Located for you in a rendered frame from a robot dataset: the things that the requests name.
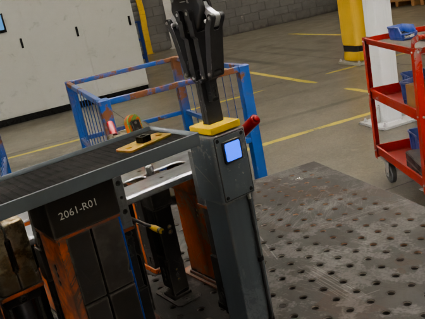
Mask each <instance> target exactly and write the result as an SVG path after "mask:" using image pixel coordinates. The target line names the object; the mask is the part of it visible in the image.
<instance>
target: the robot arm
mask: <svg viewBox="0 0 425 319"><path fill-rule="evenodd" d="M171 4H172V6H171V11H172V14H173V15H172V17H171V19H168V20H165V25H166V27H167V29H168V30H169V32H170V34H171V37H172V39H173V42H174V45H175V48H176V51H177V54H178V57H179V60H180V63H181V65H182V68H183V72H184V74H185V77H186V78H191V79H192V81H193V82H195V85H196V89H197V95H198V98H199V104H200V110H201V113H202V119H203V123H204V124H205V125H211V124H213V123H216V122H220V121H221V120H223V114H222V110H221V104H220V100H219V93H218V86H217V82H216V79H217V78H218V77H219V76H220V75H223V74H224V54H223V22H224V19H225V14H224V12H223V11H219V12H217V11H215V10H214V9H212V4H211V1H210V0H171ZM202 30H203V31H202ZM188 32H189V33H188Z"/></svg>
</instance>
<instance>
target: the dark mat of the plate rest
mask: <svg viewBox="0 0 425 319"><path fill-rule="evenodd" d="M155 133H167V132H159V131H155V130H149V131H146V132H143V133H141V134H137V135H134V136H132V137H129V138H126V139H123V140H120V141H118V142H114V143H112V144H108V145H106V146H102V147H100V148H97V149H94V150H91V151H88V152H86V153H83V154H79V155H77V156H74V157H71V158H68V159H65V160H63V161H59V162H57V163H53V164H51V165H47V166H45V167H42V168H39V169H36V170H33V171H31V172H28V173H24V174H22V175H19V176H16V177H13V178H10V179H7V180H4V181H2V182H0V204H4V203H7V202H9V201H12V200H14V199H18V198H19V197H23V196H26V195H28V194H31V193H33V192H37V191H39V190H42V189H45V188H47V187H50V186H52V185H56V184H58V183H61V182H64V181H66V180H69V179H71V178H75V177H77V176H80V175H83V174H85V173H88V172H91V171H94V170H96V169H99V168H102V167H104V166H107V165H110V164H113V163H115V162H118V161H121V160H124V159H126V158H129V157H132V156H135V155H137V154H140V153H143V152H145V151H148V150H151V149H154V148H156V147H159V146H162V145H164V144H167V143H170V142H173V141H175V140H178V139H181V138H183V137H186V135H179V134H171V136H170V137H167V138H165V139H163V140H161V141H159V142H156V143H154V144H151V145H150V146H147V147H145V148H142V149H140V150H138V151H135V152H133V153H118V152H116V149H118V148H120V147H123V146H125V145H127V144H130V143H132V142H135V141H136V139H135V137H136V136H139V135H142V134H155Z"/></svg>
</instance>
